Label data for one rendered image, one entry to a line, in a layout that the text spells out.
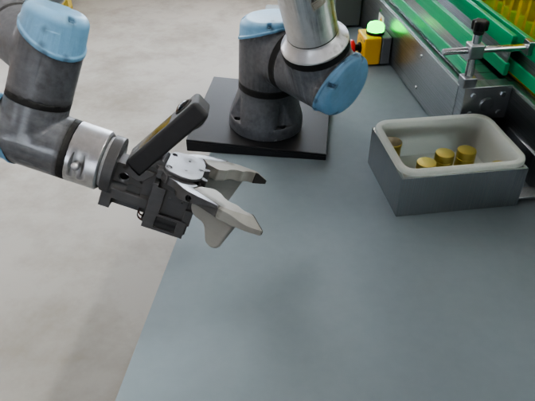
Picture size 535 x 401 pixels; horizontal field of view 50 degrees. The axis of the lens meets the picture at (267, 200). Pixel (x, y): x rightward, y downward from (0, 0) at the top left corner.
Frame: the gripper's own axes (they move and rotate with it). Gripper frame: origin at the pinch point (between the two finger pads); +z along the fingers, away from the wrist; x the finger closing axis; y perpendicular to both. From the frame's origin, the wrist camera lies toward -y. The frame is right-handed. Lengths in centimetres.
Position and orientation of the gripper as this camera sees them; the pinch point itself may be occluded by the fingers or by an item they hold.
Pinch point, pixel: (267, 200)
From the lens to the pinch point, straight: 72.4
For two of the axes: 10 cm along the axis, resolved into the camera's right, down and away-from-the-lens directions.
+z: 9.4, 3.2, 1.3
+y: -3.5, 8.5, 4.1
